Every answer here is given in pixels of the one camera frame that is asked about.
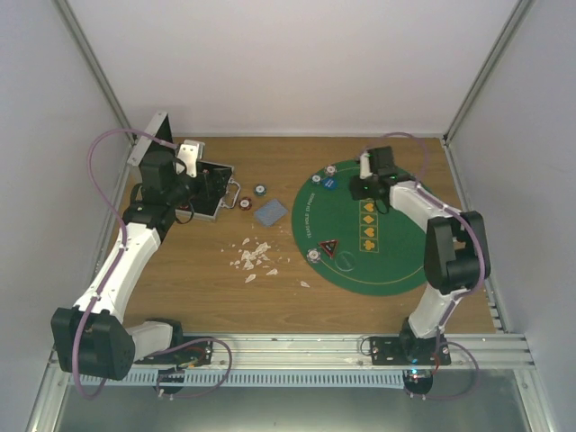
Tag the red triangle dealer button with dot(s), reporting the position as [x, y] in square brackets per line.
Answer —
[329, 247]

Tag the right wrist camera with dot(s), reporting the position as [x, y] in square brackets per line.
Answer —
[364, 165]

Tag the ten chips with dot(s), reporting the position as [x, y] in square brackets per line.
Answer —
[313, 255]
[330, 170]

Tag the aluminium poker case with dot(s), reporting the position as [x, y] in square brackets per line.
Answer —
[197, 209]

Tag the blue small blind button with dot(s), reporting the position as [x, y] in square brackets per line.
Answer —
[329, 183]

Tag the red hundred chip stack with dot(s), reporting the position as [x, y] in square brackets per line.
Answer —
[245, 204]

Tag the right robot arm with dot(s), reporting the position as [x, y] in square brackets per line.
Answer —
[456, 255]

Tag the green fifty chip stack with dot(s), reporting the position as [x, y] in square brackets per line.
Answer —
[260, 190]

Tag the round green poker mat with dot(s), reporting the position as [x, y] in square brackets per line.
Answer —
[388, 247]

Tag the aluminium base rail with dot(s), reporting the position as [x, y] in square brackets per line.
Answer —
[325, 361]

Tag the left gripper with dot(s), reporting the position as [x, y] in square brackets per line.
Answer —
[207, 193]

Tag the white debris pile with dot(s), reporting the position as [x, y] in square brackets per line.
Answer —
[265, 261]

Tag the blue playing card deck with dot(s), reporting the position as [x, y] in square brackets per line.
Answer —
[270, 213]

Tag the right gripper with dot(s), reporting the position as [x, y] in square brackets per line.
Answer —
[356, 193]

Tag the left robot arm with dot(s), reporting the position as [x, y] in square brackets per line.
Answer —
[89, 337]

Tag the clear round button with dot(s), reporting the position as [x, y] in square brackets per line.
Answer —
[345, 261]

